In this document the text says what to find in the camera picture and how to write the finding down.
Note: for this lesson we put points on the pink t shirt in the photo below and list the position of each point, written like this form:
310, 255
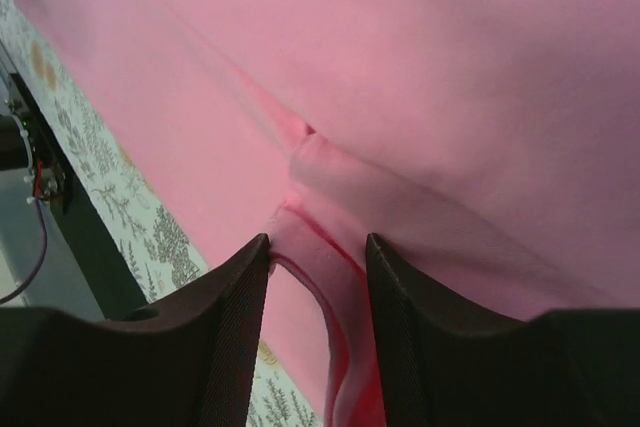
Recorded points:
493, 144

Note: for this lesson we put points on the floral patterned table mat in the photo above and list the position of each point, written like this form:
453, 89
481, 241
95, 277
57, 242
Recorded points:
154, 256

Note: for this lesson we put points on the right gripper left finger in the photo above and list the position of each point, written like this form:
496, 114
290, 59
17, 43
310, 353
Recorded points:
187, 359

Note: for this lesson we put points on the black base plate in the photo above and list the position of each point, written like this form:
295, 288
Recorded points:
99, 259

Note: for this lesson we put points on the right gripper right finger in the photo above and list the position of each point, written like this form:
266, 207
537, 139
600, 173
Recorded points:
447, 361

